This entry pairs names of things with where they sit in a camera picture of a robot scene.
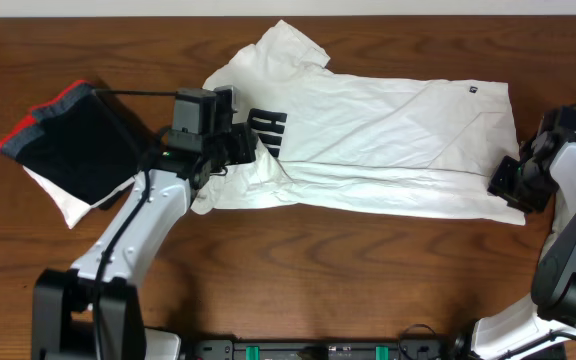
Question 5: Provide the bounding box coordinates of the white Puma t-shirt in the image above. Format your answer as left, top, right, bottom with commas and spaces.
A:
192, 22, 524, 225

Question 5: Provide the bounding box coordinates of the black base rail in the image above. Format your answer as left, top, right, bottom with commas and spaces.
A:
178, 324, 471, 360

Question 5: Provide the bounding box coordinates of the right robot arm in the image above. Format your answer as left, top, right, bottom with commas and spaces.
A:
453, 104, 576, 359

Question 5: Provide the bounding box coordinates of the folded red garment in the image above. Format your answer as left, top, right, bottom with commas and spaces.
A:
0, 80, 94, 158

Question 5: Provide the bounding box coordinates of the folded white garment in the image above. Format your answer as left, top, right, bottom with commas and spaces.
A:
23, 167, 135, 229

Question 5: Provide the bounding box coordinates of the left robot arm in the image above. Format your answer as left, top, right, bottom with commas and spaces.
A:
31, 123, 257, 359

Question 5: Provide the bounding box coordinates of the folded black garment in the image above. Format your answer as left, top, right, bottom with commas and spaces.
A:
9, 84, 150, 203

